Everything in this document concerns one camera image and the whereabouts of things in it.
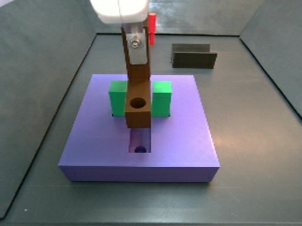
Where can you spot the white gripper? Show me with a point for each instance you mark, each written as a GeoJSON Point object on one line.
{"type": "Point", "coordinates": [121, 12]}

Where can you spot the brown T-shaped block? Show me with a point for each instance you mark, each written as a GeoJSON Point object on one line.
{"type": "Point", "coordinates": [138, 95]}

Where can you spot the purple base board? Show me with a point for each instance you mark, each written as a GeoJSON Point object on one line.
{"type": "Point", "coordinates": [174, 152]}

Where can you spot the red hexagonal peg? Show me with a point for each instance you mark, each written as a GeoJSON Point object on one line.
{"type": "Point", "coordinates": [152, 28]}

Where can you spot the green block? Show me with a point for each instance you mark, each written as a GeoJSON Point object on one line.
{"type": "Point", "coordinates": [162, 97]}

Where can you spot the black angle bracket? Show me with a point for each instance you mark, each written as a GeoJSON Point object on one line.
{"type": "Point", "coordinates": [193, 56]}

